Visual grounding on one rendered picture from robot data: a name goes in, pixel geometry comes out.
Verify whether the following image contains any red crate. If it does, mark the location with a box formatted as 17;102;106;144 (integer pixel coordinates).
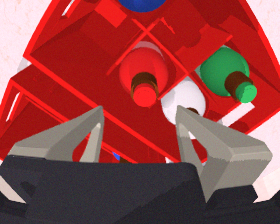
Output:
0;64;166;163
23;0;280;162

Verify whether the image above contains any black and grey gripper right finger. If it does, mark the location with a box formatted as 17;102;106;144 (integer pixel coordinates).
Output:
175;105;273;203

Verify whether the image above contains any red bottle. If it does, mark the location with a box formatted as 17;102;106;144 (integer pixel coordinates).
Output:
119;40;168;107

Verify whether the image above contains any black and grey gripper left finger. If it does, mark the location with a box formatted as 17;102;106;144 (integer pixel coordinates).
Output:
7;106;105;162

